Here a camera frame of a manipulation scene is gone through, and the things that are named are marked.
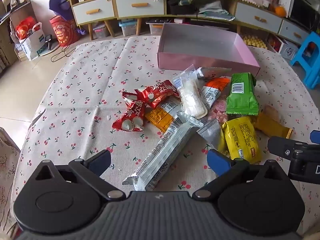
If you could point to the white microwave oven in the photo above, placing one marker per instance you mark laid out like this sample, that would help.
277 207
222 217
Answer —
302 12

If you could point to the green snack packet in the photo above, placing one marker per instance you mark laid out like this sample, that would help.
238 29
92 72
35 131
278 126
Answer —
241 95

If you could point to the purple hat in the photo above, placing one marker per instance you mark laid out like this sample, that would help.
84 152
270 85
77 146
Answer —
60 2

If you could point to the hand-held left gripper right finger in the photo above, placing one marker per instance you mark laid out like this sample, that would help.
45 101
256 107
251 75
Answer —
217 162

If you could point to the clear bin black lid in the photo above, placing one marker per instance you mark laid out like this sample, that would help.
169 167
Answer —
155 27

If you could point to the white cabinet drawer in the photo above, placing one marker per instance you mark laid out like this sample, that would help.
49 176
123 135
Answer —
85 7
150 0

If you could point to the clear white rice cracker packet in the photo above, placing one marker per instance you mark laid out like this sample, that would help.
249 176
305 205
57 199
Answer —
191 97

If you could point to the black handheld device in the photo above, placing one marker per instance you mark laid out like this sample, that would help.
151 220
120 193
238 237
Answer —
48 42

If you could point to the low wooden tv stand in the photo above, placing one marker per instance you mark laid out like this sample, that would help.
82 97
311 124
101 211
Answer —
232 7

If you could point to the blue plastic stool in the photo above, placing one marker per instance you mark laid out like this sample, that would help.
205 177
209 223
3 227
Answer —
310 55

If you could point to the red printed bag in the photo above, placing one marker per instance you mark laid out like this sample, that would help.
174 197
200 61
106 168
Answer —
63 32

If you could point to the printed cardboard box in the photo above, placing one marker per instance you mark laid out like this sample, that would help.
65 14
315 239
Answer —
287 51

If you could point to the red candy packet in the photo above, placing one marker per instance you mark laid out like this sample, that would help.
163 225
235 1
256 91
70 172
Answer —
130 115
157 92

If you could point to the white paper shopping bag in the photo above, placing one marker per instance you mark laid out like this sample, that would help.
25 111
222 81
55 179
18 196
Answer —
31 45

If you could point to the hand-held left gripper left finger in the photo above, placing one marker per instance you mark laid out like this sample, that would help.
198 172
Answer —
100 161

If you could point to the orange and silver snack packet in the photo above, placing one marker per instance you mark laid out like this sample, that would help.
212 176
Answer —
212 92

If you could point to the black case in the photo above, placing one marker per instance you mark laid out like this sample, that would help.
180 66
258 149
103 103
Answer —
180 8

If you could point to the pink wafer packet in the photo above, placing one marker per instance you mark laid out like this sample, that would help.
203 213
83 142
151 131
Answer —
220 112

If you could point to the cherry print tablecloth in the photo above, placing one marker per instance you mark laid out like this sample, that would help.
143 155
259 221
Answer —
87 80

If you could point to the red gift bag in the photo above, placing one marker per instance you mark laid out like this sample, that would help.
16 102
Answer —
23 27

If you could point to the gold foil snack packet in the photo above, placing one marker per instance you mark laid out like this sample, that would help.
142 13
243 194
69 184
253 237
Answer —
272 127

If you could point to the yellow snack packet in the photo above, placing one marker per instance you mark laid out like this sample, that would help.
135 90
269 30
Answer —
241 137

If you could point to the long silver snack packet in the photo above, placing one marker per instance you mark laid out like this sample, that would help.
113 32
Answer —
165 155

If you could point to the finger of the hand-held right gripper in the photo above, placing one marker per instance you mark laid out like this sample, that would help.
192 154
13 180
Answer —
280 146
316 137

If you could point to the floral fabric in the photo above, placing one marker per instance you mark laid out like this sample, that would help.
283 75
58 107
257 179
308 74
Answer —
7 180

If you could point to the orange packet with white label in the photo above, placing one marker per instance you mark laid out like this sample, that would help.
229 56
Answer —
160 117

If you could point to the blue lidded clear bin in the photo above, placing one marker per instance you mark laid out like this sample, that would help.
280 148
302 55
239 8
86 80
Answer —
127 28

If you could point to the grey blue stand drawer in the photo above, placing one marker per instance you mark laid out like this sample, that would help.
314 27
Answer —
290 30
250 15

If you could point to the small silver snack packet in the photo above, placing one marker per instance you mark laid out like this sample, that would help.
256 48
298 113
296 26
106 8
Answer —
211 132

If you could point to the clear packet of wafers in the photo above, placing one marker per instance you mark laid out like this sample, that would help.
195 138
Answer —
271 112

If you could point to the pile of papers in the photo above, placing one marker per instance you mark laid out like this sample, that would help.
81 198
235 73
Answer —
212 8

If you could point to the pink cardboard box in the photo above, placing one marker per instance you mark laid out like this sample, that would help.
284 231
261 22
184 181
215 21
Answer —
200 42

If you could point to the clear bin pink contents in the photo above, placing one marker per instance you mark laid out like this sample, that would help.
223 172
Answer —
101 31

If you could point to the orange fruit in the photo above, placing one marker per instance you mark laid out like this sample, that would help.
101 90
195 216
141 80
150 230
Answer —
280 11

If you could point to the yellow egg tray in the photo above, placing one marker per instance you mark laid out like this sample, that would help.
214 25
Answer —
253 41

